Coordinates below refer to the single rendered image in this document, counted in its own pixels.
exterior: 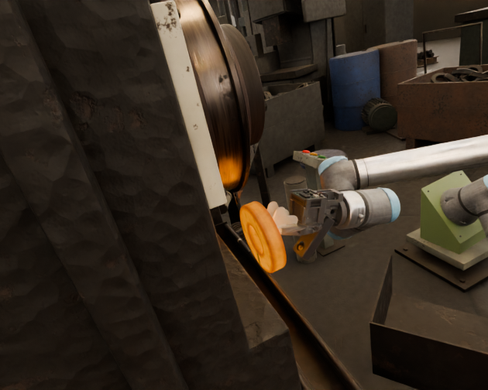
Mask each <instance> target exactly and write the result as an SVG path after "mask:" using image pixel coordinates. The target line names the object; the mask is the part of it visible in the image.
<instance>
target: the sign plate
mask: <svg viewBox="0 0 488 390"><path fill-rule="evenodd" d="M150 6H151V9H152V12H153V17H154V19H155V22H156V27H157V30H158V33H159V36H160V41H161V43H162V46H163V51H164V54H165V57H166V60H167V65H168V67H169V70H170V75H171V78H172V81H173V84H174V89H175V91H176V94H177V99H178V102H179V105H180V109H181V113H182V115H183V118H184V123H185V126H186V129H187V133H188V137H189V139H190V142H191V147H192V150H193V153H194V157H195V161H196V163H197V166H198V171H199V174H200V177H201V182H202V185H203V187H204V192H205V195H206V198H207V201H208V206H209V209H212V208H214V207H217V206H220V205H223V204H226V203H227V200H226V195H227V192H226V190H225V189H224V188H223V184H222V178H221V175H220V172H219V169H218V164H217V160H216V157H215V152H214V149H213V146H212V143H211V137H210V135H209V131H208V126H207V122H206V120H205V116H204V111H203V107H202V104H201V99H200V96H199V93H198V87H197V85H196V81H195V78H194V72H193V70H192V66H191V61H190V57H189V54H188V51H187V46H186V43H185V39H184V34H183V31H182V28H181V24H180V18H181V16H180V10H179V9H178V8H177V7H176V4H175V2H174V1H167V2H158V3H153V4H151V5H150Z"/></svg>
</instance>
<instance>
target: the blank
mask: <svg viewBox="0 0 488 390"><path fill-rule="evenodd" d="M240 221H241V225H242V229H243V232H244V235H245V237H246V240H247V242H248V245H249V247H250V249H251V251H252V253H253V255H254V256H255V258H256V260H257V261H258V263H259V264H260V265H261V267H262V268H263V269H264V270H265V271H266V272H268V273H273V272H275V271H277V270H279V269H281V268H283V267H284V266H285V265H286V261H287V256H286V251H285V247H284V242H283V239H282V237H281V235H280V232H279V230H278V227H277V225H276V223H275V221H274V220H273V218H272V217H271V215H270V213H269V212H268V210H267V209H266V208H265V207H264V206H263V205H262V204H261V203H259V202H257V201H253V202H251V203H249V204H246V205H244V206H242V207H241V208H240Z"/></svg>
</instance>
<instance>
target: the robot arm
mask: <svg viewBox="0 0 488 390"><path fill-rule="evenodd" d="M484 166H488V135H483V136H478V137H474V138H470V139H463V140H458V141H454V142H446V143H442V144H437V145H430V146H426V147H421V148H417V149H410V150H405V151H401V152H394V153H390V154H385V155H381V156H374V157H369V158H365V159H354V160H349V161H348V159H347V158H346V157H344V156H334V157H331V158H329V159H326V160H325V161H324V162H322V163H321V164H320V166H319V167H318V173H319V179H320V182H321V188H322V190H311V189H299V190H290V195H289V200H290V206H289V208H290V213H289V212H288V210H285V208H284V207H278V205H277V202H275V201H273V202H270V203H269V204H268V207H267V210H268V212H269V213H270V215H271V217H272V218H273V220H274V221H275V223H276V225H277V227H278V230H279V232H280V234H282V235H293V236H300V235H301V237H300V238H299V239H298V241H297V243H296V244H295V246H294V247H293V250H294V251H295V252H296V253H297V254H298V255H299V256H300V257H301V258H302V259H304V260H306V261H308V260H309V259H310V257H311V256H312V255H313V253H314V251H315V250H316V248H317V247H318V246H319V244H320V243H321V241H322V240H323V238H324V237H325V235H326V234H327V235H328V236H330V237H331V238H334V239H336V240H342V239H345V238H351V237H352V236H353V235H355V234H358V233H360V232H362V231H365V230H367V229H369V228H372V227H374V226H377V225H378V224H389V223H390V222H393V221H395V220H396V219H397V218H398V216H399V213H400V201H399V199H398V197H397V195H396V194H395V192H393V191H392V190H390V189H387V188H380V187H378V188H376V189H370V190H360V189H362V188H364V187H369V186H378V185H382V184H387V183H395V182H400V181H405V180H412V179H417V178H422V177H426V176H435V175H439V174H444V173H452V172H457V171H462V170H467V169H475V168H480V167H484ZM294 191H302V192H294ZM440 204H441V208H442V210H443V212H444V214H445V216H446V217H447V218H448V219H449V220H450V221H452V222H453V223H455V224H457V225H461V226H466V225H469V224H472V223H474V222H475V221H476V220H477V219H478V218H479V221H480V223H481V225H482V228H483V231H484V233H485V235H486V239H487V241H488V175H486V176H484V177H482V178H480V179H478V180H476V181H474V182H472V183H470V184H468V185H466V186H464V187H458V188H451V189H449V190H446V191H445V192H444V193H443V194H442V195H441V199H440Z"/></svg>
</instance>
